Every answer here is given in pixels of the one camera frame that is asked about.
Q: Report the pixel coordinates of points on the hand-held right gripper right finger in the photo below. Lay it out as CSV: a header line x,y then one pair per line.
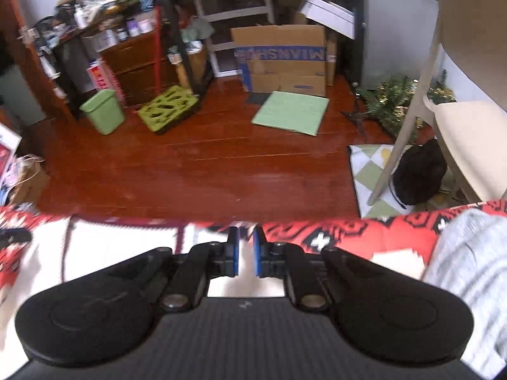
x,y
257,251

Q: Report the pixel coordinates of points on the white plastic jar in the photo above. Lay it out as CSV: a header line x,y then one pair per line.
x,y
144,27

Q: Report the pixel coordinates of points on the green perforated step stool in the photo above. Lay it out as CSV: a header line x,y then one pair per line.
x,y
166,107

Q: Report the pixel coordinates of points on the green foam mat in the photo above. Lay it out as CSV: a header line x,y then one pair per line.
x,y
291,113

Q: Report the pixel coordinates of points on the cardboard box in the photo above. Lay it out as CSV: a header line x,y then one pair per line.
x,y
277,39

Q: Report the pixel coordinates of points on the checkered floor mat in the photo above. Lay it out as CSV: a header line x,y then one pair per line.
x,y
368,174

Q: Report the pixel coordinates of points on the green waste bin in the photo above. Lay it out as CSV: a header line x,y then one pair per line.
x,y
103,113

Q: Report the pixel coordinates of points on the small brown paper bag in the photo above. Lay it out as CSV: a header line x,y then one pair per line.
x,y
31,182

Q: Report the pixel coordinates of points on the red printed carton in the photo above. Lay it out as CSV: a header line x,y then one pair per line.
x,y
105,81

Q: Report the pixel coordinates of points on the black bag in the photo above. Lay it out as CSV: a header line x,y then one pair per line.
x,y
420,174

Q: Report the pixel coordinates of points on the wooden drawer cabinet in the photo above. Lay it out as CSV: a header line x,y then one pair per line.
x,y
134,67

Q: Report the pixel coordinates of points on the white plastic drawer unit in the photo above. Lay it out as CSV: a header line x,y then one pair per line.
x,y
208,18

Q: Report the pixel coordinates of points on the red patterned blanket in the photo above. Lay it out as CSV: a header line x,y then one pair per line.
x,y
356,233

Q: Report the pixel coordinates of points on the white carton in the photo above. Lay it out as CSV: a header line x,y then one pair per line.
x,y
107,39

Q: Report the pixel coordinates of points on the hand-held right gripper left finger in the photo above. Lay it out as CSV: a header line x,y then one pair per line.
x,y
234,251

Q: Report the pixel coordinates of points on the cream knit vest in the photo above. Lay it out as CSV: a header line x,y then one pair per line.
x,y
111,241

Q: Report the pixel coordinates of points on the red and white box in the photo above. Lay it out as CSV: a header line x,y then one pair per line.
x,y
8,142

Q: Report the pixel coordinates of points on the grey sweater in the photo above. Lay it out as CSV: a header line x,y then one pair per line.
x,y
467,261

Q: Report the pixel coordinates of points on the small christmas tree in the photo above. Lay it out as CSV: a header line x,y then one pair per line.
x,y
388,99

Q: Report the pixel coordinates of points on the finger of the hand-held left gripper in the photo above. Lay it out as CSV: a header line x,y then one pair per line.
x,y
16,238

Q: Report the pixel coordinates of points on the beige wooden chair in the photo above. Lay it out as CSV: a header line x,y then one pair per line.
x,y
467,134

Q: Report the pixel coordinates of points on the black cluttered desk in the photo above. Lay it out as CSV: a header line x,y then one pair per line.
x,y
174,16

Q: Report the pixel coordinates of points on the white flat box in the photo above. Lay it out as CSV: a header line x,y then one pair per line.
x,y
328,14

